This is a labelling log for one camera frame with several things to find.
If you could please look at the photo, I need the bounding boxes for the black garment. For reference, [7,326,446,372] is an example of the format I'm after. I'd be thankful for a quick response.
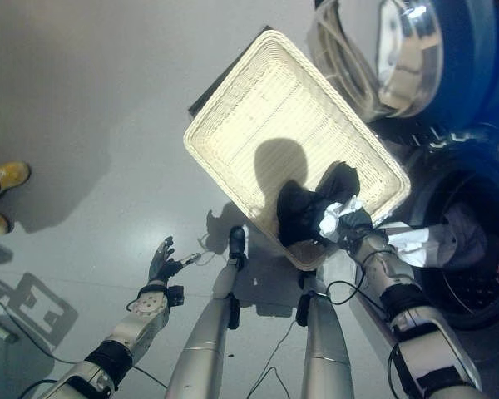
[275,160,362,247]

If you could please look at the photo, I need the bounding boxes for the washing machine door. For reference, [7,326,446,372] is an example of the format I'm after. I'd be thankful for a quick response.
[307,0,499,126]

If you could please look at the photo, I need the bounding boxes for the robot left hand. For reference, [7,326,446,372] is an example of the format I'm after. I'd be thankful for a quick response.
[147,235,202,287]

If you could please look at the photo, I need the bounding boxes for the white cord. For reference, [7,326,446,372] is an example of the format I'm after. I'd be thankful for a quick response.
[195,232,218,266]

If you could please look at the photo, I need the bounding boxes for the white wicker laundry basket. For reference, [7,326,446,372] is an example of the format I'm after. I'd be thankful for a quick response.
[183,29,413,273]

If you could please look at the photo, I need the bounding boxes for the grey white garment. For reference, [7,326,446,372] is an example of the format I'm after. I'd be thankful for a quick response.
[387,209,491,272]

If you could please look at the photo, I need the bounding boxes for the thin black cable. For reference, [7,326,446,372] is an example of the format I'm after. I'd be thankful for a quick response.
[247,318,297,399]

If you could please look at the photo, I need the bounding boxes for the blue washing machine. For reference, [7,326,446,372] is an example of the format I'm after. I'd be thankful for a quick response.
[307,0,499,333]

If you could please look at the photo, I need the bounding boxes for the square floor marker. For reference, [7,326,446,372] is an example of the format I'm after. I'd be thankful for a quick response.
[7,271,79,351]

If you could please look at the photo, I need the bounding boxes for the robot right leg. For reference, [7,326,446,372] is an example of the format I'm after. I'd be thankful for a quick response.
[295,269,355,399]

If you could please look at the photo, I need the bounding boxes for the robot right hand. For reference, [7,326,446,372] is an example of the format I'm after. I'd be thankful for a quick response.
[335,206,376,245]

